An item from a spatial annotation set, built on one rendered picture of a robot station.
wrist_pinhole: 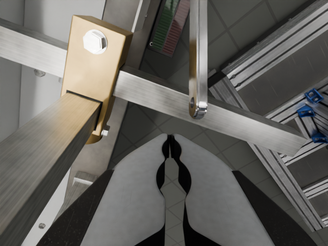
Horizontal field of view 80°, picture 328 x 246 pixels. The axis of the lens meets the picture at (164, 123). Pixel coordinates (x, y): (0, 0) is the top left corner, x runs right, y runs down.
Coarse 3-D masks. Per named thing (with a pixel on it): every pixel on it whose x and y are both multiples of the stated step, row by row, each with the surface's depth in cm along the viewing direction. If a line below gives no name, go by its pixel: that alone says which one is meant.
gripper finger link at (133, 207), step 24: (144, 144) 11; (168, 144) 12; (120, 168) 9; (144, 168) 10; (120, 192) 8; (144, 192) 8; (96, 216) 7; (120, 216) 7; (144, 216) 7; (96, 240) 6; (120, 240) 6; (144, 240) 6
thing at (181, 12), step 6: (180, 0) 30; (186, 0) 30; (180, 6) 30; (186, 6) 30; (180, 12) 30; (186, 12) 30; (174, 18) 31; (180, 18) 31; (174, 24) 31; (180, 24) 31; (174, 30) 31; (180, 30) 31; (168, 36) 32; (174, 36) 32; (168, 42) 32; (174, 42) 32; (168, 48) 33; (174, 48) 33
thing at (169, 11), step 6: (168, 0) 30; (174, 0) 30; (168, 6) 30; (174, 6) 30; (162, 12) 30; (168, 12) 30; (162, 18) 31; (168, 18) 31; (162, 24) 31; (168, 24) 31; (156, 30) 31; (162, 30) 31; (156, 36) 32; (162, 36) 32; (156, 42) 32; (162, 42) 32; (156, 48) 33
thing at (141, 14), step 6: (144, 0) 23; (138, 6) 21; (144, 6) 25; (138, 12) 22; (144, 12) 27; (138, 18) 22; (144, 18) 30; (138, 24) 24; (132, 30) 22; (138, 30) 27
